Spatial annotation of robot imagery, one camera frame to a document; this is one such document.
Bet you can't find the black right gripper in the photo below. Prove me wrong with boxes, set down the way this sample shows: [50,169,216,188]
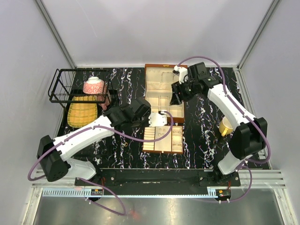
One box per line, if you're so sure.
[170,78,198,105]

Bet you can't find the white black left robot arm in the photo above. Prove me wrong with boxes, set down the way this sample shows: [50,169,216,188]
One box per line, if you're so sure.
[37,98,151,186]

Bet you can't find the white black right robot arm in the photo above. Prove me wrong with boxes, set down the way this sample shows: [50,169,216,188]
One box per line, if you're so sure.
[170,62,268,186]

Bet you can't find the brown leather jewelry box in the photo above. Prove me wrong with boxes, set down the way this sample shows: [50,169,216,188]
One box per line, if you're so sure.
[145,64,185,124]

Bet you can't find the brown jewelry tray insert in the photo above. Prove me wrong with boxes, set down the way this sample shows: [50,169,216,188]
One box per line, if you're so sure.
[142,126,183,154]

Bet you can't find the pink patterned ceramic bowl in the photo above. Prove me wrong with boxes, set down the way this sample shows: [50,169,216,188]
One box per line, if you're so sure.
[83,76,105,95]

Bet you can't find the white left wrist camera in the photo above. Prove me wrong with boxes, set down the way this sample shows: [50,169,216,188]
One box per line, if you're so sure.
[148,111,167,127]

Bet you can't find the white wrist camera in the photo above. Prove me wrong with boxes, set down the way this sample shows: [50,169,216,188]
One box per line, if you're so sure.
[173,66,189,84]
[148,111,167,127]

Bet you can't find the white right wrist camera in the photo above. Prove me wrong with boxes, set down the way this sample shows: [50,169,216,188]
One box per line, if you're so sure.
[173,66,189,84]

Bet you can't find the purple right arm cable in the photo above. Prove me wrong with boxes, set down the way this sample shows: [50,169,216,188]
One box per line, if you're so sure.
[177,55,271,203]

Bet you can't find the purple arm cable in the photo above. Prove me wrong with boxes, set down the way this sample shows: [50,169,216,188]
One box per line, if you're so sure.
[27,110,174,216]
[177,55,271,203]

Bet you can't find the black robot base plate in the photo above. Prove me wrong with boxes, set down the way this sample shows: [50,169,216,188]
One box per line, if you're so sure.
[89,169,240,195]

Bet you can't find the black wire dish rack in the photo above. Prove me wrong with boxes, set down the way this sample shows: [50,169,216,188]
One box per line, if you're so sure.
[48,68,120,109]

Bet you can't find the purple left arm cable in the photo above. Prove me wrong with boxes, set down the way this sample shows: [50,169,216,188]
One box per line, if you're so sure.
[27,110,174,216]

